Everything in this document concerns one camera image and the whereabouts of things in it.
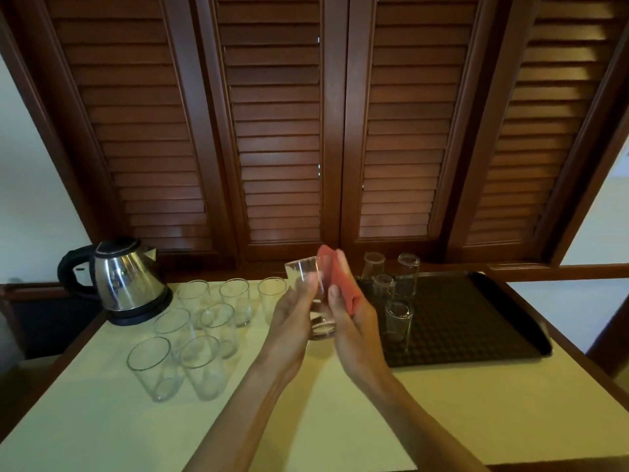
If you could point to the brown louvered wooden shutter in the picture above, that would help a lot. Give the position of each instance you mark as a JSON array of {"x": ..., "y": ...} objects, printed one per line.
[
  {"x": 410, "y": 117},
  {"x": 137, "y": 117},
  {"x": 275, "y": 117},
  {"x": 540, "y": 117}
]

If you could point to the brown wooden door frame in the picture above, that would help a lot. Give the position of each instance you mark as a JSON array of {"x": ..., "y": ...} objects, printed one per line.
[{"x": 612, "y": 339}]

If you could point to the red cloth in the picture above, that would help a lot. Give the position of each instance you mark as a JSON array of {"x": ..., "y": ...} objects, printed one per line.
[{"x": 341, "y": 280}]

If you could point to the person's left forearm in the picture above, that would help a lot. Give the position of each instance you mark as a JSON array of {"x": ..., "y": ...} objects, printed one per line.
[{"x": 231, "y": 432}]

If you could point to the dark brown textured tray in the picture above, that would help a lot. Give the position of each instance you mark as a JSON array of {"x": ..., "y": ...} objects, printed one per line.
[{"x": 467, "y": 319}]

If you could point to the person's right forearm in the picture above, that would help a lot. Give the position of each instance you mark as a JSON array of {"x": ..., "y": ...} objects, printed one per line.
[{"x": 427, "y": 432}]

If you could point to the white paper notice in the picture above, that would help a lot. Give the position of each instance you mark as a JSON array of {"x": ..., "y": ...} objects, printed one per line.
[{"x": 624, "y": 164}]

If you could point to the group of clear glasses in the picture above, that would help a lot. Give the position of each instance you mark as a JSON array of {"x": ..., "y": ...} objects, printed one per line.
[{"x": 201, "y": 358}]

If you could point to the person's right hand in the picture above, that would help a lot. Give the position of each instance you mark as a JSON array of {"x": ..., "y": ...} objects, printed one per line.
[{"x": 361, "y": 349}]

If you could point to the brown wooden wall rail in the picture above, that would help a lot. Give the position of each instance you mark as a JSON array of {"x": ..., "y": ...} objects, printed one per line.
[{"x": 565, "y": 272}]

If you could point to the steel electric kettle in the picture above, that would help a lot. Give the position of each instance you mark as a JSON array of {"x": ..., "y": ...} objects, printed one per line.
[
  {"x": 145, "y": 314},
  {"x": 128, "y": 280}
]

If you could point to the person's left hand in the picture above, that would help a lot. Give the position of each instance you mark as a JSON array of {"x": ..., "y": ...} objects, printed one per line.
[{"x": 290, "y": 339}]

